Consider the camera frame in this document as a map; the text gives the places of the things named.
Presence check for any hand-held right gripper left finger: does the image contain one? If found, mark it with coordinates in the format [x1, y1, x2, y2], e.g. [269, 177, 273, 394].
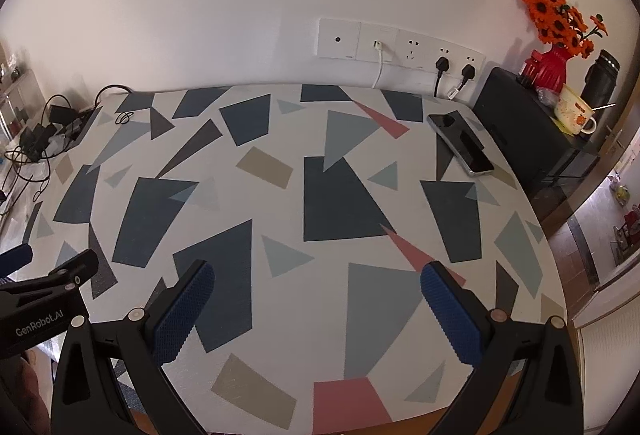
[50, 260, 216, 435]

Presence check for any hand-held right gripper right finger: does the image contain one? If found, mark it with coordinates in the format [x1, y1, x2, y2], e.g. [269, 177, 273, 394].
[420, 261, 585, 435]

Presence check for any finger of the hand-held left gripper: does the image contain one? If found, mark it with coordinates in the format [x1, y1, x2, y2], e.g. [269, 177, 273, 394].
[30, 249, 100, 289]
[0, 242, 35, 277]

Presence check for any geometric patterned tablecloth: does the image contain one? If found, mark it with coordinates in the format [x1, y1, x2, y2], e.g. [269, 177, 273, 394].
[0, 84, 568, 435]

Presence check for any black smartphone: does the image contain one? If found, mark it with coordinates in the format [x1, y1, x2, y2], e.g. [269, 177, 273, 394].
[427, 111, 496, 176]

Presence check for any black cabinet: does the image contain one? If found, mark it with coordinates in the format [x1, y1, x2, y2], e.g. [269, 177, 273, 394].
[472, 66, 601, 226]

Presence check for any white printed mug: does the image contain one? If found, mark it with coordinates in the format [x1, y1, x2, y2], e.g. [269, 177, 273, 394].
[554, 85, 598, 136]

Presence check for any black power plug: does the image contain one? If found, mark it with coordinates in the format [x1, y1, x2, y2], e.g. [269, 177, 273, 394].
[432, 56, 451, 98]
[452, 64, 477, 102]

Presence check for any dark red jar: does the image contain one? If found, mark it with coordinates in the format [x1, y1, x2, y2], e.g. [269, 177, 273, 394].
[517, 55, 543, 88]

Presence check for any red vase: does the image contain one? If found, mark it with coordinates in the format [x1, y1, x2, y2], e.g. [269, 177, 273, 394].
[532, 46, 572, 88]

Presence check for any black thermos bottle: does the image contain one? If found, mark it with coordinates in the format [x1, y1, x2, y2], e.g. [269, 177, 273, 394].
[580, 49, 621, 108]

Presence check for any orange crochet flower bouquet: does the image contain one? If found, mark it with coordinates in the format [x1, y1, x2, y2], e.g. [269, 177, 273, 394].
[517, 0, 609, 60]

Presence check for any tangle of black cables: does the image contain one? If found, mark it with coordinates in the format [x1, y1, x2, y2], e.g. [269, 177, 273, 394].
[2, 135, 56, 216]

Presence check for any black cable loop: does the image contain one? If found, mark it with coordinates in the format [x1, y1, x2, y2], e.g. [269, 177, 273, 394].
[94, 84, 135, 108]

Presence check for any white charger plug cable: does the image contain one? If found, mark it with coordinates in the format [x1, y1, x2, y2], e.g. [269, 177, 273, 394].
[372, 41, 386, 90]

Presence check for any white wall socket panel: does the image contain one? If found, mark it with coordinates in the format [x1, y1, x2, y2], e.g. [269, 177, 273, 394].
[314, 17, 487, 78]

